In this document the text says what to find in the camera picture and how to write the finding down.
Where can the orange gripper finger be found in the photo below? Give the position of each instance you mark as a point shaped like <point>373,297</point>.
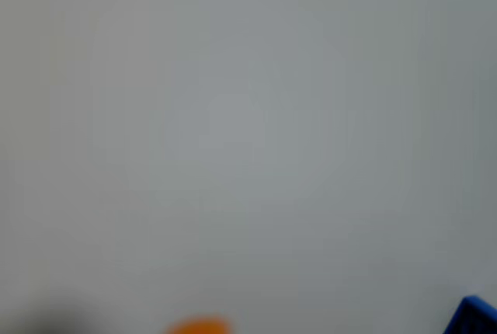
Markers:
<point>200,327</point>

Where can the blue block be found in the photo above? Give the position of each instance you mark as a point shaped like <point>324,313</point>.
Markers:
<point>475,316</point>

